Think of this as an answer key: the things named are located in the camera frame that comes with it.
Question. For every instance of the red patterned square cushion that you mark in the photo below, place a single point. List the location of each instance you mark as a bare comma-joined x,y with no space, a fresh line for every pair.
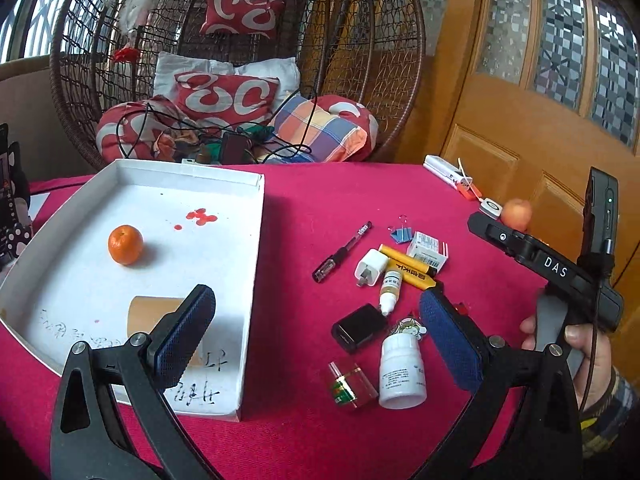
225,95

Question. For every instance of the orange mandarin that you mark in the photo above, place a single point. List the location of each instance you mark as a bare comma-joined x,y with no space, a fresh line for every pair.
125,245

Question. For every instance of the cardboard tube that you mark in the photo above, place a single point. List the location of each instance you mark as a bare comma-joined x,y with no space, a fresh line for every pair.
150,312

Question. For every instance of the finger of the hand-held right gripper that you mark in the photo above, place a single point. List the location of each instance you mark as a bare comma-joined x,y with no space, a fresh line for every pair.
492,232

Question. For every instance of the small red patterned pillow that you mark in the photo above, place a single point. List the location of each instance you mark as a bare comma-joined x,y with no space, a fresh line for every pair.
242,15

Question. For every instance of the green cloth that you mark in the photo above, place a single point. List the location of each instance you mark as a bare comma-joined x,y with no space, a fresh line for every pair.
260,134

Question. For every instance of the yellow tube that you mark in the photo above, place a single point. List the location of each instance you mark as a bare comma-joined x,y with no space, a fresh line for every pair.
407,267

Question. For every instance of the black polka dot holder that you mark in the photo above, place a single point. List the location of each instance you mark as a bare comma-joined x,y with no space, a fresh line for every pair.
12,210

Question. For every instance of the black charger adapter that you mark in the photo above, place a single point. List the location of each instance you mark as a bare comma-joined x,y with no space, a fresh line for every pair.
359,327

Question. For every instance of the wicker hanging chair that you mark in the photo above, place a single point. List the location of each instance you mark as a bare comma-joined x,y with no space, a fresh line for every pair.
350,25

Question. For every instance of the small dropper bottle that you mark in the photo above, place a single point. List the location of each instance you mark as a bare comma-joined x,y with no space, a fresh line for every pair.
391,287

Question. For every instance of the window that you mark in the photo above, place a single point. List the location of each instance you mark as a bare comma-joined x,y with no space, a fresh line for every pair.
40,10

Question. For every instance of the person's right hand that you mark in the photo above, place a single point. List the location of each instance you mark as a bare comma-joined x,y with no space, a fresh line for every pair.
595,355

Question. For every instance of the white pillow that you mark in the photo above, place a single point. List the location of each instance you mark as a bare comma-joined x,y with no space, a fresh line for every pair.
190,65

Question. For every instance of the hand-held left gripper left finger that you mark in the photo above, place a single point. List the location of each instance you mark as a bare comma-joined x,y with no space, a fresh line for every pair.
185,335

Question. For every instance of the black gel pen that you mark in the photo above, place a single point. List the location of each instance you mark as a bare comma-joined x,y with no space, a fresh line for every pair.
342,251

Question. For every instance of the person's right forearm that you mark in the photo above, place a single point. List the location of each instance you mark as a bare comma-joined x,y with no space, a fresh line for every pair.
615,410

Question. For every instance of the large red seat cushion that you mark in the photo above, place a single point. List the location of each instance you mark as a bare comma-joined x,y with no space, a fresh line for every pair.
112,132

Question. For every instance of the white power bank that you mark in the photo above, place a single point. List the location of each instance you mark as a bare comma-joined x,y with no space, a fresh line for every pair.
442,167

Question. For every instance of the wooden door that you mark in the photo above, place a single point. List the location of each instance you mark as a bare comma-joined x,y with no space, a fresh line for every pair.
500,125

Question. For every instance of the small white square device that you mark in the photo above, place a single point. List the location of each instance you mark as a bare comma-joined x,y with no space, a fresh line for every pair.
491,208

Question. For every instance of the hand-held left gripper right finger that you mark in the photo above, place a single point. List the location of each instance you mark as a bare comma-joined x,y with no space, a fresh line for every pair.
450,340

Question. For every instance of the cartoon charm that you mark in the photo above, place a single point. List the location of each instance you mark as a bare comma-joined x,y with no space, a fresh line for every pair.
406,329

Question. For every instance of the plaid pillow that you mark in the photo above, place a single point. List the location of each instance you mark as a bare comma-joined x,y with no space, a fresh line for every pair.
320,127

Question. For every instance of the white cardboard box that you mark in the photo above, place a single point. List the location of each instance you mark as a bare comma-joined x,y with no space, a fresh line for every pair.
150,220

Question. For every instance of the white charger plug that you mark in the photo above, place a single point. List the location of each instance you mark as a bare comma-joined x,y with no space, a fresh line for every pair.
371,266

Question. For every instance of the black power adapter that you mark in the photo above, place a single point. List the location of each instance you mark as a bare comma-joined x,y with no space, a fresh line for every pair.
232,147

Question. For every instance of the white medicine carton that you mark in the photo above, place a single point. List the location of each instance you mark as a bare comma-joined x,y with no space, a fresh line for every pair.
429,252

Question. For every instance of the clear green small bottle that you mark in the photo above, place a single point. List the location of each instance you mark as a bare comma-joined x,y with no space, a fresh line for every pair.
351,385

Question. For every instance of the white pill bottle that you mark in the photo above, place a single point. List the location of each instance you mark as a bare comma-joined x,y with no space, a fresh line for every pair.
401,375

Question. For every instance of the blue binder clip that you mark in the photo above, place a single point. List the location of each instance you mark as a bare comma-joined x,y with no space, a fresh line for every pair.
401,234

